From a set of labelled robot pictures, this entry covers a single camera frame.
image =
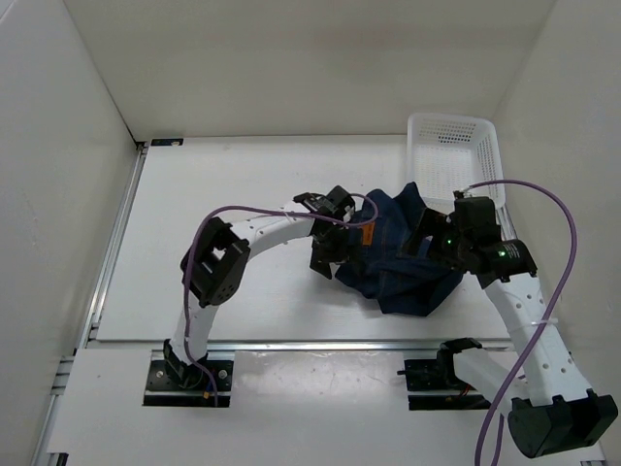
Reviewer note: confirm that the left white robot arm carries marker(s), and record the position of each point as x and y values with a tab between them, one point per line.
226	240

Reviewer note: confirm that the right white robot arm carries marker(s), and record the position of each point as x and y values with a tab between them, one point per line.
548	405

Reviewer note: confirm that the dark blue denim trousers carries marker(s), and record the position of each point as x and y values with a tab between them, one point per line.
402	285

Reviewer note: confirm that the white plastic mesh basket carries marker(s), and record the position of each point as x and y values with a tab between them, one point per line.
446	153

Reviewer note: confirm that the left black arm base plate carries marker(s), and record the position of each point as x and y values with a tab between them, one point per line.
165	387

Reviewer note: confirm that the black corner bracket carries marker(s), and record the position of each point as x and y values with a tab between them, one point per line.
167	142

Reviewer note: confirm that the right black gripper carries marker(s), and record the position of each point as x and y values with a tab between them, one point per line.
430	222

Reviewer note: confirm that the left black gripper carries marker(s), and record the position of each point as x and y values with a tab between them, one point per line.
319	258

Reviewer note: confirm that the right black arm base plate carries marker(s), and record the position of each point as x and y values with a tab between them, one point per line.
428	391

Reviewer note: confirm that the aluminium left frame rail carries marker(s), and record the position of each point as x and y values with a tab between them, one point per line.
90	312

